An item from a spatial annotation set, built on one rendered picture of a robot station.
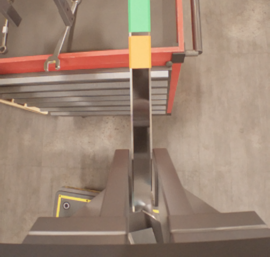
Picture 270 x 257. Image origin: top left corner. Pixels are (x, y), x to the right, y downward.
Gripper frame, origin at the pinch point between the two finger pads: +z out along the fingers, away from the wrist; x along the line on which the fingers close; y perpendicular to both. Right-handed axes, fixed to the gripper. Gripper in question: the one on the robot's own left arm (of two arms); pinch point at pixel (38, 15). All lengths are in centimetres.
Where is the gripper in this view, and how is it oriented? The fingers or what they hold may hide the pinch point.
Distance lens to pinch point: 51.0
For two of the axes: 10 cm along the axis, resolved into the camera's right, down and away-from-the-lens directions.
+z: 1.1, 3.6, 9.3
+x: -9.8, -0.9, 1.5
